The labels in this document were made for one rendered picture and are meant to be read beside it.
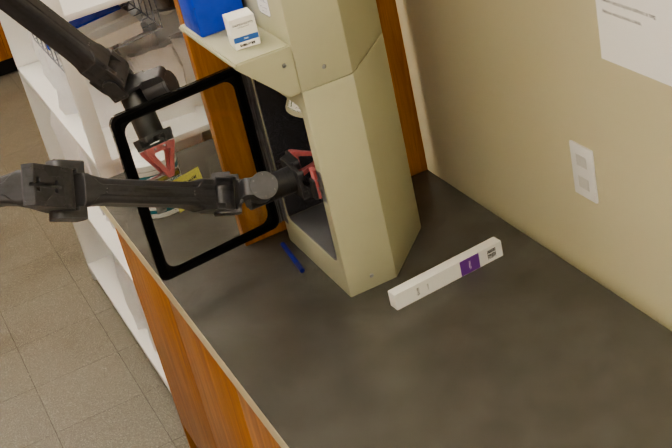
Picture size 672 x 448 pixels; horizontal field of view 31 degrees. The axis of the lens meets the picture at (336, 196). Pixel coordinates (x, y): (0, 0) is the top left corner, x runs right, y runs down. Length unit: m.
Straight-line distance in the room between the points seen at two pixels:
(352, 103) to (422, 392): 0.57
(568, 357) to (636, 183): 0.34
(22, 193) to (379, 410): 0.74
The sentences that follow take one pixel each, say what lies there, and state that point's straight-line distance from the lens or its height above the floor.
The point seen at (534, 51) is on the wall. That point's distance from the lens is 2.33.
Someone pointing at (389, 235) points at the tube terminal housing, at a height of 1.04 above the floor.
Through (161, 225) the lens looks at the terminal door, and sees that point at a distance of 2.57.
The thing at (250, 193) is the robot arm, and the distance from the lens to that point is 2.36.
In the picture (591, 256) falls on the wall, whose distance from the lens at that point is 2.45.
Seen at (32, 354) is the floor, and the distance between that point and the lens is 4.50.
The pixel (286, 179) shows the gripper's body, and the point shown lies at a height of 1.19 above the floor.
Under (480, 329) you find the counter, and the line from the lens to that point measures 2.31.
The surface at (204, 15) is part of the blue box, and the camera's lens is 2.37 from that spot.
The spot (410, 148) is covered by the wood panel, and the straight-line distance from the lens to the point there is 2.87.
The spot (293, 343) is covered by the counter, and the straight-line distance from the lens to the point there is 2.39.
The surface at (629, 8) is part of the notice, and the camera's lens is 2.03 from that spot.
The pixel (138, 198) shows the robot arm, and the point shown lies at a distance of 2.29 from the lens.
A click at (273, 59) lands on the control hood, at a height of 1.49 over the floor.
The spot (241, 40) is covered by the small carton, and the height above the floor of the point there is 1.53.
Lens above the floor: 2.27
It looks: 28 degrees down
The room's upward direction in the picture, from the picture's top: 13 degrees counter-clockwise
